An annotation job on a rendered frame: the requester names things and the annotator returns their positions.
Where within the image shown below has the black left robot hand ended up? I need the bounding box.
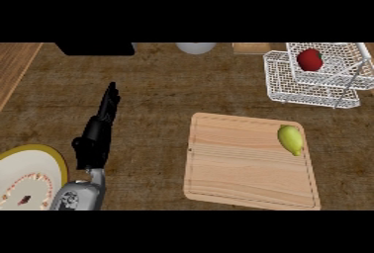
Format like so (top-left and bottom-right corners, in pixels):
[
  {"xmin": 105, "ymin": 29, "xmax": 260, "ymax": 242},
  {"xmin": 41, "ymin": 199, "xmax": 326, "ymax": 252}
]
[{"xmin": 69, "ymin": 81, "xmax": 121, "ymax": 171}]

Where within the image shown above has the wooden cutting board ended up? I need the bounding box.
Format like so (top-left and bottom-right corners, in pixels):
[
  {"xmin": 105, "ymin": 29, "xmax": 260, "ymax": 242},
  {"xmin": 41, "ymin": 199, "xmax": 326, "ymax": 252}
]
[{"xmin": 183, "ymin": 112, "xmax": 322, "ymax": 211}]

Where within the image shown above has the yellow-green tomato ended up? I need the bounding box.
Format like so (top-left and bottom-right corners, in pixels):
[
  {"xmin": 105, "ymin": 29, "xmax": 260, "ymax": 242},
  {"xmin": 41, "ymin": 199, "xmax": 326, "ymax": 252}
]
[{"xmin": 276, "ymin": 125, "xmax": 306, "ymax": 157}]

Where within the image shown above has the white plate with gold rim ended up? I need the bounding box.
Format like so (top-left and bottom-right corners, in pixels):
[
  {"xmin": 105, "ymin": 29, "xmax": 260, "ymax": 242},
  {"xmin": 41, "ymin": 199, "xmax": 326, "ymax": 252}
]
[{"xmin": 0, "ymin": 143, "xmax": 69, "ymax": 211}]

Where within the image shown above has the black appliance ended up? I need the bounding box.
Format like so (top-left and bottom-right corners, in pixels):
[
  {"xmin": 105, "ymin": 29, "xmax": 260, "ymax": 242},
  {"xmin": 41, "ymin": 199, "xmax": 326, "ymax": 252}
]
[{"xmin": 54, "ymin": 42, "xmax": 136, "ymax": 56}]

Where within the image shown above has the white round bowl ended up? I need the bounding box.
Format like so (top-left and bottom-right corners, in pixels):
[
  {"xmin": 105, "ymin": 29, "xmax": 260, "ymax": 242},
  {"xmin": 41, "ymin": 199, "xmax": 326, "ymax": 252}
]
[{"xmin": 176, "ymin": 42, "xmax": 217, "ymax": 55}]

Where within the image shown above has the pale wooden block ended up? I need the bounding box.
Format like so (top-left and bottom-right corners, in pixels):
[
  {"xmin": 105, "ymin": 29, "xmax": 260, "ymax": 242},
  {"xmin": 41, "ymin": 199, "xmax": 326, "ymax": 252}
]
[{"xmin": 230, "ymin": 42, "xmax": 273, "ymax": 55}]

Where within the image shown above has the red bell pepper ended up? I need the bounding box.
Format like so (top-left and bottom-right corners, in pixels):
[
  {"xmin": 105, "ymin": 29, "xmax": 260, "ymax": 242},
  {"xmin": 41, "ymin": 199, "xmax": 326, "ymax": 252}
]
[{"xmin": 297, "ymin": 47, "xmax": 323, "ymax": 72}]

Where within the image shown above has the white wire tiered basket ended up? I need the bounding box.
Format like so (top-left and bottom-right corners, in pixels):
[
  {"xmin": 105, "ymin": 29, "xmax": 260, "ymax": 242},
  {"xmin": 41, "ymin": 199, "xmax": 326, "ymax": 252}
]
[{"xmin": 261, "ymin": 42, "xmax": 374, "ymax": 110}]

